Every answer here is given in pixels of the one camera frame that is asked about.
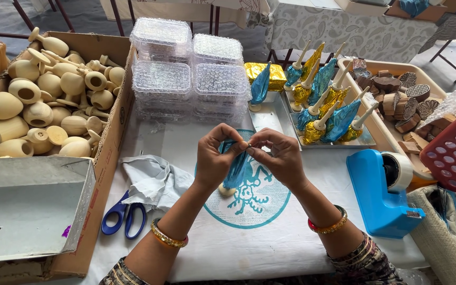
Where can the silver cardboard box lid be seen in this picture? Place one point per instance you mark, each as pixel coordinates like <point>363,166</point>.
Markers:
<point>26,209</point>

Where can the bubble wrapped plastic box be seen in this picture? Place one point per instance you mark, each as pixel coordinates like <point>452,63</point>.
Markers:
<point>218,49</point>
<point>160,37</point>
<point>220,89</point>
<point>160,83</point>

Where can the pile of plain wooden goblets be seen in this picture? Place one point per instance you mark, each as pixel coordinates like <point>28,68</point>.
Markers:
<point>26,91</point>

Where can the table with grey patterned cloth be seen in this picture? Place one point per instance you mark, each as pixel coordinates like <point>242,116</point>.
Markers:
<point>455,29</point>

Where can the large open cardboard box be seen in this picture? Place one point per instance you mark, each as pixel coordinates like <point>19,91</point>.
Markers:
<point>109,158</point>

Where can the person's right patterned sleeve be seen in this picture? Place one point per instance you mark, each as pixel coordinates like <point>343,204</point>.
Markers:
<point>364,265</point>

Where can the person's left hand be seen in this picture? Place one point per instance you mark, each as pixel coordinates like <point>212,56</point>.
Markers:
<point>210,160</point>

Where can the clear tape roll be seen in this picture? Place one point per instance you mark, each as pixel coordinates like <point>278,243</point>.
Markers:
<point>404,170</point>

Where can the grey crumpled cloth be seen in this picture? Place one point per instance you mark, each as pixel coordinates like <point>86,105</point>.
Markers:
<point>152,182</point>

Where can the table with cream cloth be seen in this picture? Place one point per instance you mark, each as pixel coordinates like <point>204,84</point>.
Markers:
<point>180,10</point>

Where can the group of blue gold wrapped toys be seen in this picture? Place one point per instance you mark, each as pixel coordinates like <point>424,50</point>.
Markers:
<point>341,118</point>

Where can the person's right hand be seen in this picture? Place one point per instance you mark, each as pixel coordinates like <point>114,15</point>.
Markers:
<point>283,164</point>

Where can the gold foil packet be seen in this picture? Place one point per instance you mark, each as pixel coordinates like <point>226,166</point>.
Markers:
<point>277,75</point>

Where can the standing blue foil wrapped toy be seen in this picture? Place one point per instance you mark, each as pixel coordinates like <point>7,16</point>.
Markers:
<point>260,85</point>

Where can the table with paisley cloth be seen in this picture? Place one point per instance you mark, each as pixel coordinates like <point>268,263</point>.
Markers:
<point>354,35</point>

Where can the blue tape dispenser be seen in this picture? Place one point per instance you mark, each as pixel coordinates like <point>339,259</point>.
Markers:
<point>374,198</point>

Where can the beige plastic tray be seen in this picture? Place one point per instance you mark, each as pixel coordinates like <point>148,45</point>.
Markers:
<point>374,118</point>

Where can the dark red metal frame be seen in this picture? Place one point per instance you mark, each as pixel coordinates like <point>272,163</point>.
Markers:
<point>24,16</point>

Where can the burlap bag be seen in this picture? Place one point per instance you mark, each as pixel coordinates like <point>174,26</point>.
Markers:
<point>434,241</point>

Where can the empty silver metal tray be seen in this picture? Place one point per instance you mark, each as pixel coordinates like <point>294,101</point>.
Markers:
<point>271,118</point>

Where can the person's patterned sleeve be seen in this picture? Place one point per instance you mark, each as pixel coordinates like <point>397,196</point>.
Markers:
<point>364,265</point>
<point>121,275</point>

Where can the gold red green bangle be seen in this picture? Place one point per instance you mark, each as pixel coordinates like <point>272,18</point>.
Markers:
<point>331,227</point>

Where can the blue foil wooden toy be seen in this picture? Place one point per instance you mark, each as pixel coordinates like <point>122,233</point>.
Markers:
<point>236,170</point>

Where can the purple foil scrap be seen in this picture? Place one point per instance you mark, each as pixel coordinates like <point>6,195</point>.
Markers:
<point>66,231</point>

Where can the white cloth with teal print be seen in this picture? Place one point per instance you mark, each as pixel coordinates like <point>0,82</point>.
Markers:
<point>251,249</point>

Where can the pile of carved wooden stamps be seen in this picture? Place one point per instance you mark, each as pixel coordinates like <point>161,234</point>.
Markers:
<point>394,103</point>

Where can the person's left patterned sleeve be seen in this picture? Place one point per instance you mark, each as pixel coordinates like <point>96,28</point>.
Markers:
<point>121,275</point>

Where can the gold orange bangle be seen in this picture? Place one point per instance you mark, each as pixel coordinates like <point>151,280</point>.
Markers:
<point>168,238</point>

